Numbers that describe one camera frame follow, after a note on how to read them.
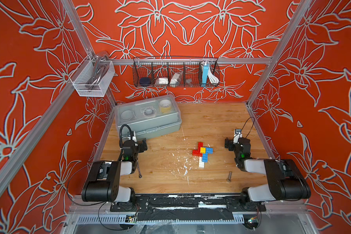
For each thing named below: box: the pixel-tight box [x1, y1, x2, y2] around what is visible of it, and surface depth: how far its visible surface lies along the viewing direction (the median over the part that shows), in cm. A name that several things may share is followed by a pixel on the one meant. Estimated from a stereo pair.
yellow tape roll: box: [159, 99, 172, 114], surface depth 97 cm
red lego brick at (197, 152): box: [192, 147, 203, 157], surface depth 89 cm
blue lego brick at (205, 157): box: [201, 152, 209, 163], surface depth 87 cm
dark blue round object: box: [139, 77, 152, 87], surface depth 98 cm
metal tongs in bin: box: [85, 51, 110, 91], surface depth 87 cm
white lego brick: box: [198, 156, 205, 169], surface depth 87 cm
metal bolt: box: [226, 170, 233, 183], surface depth 82 cm
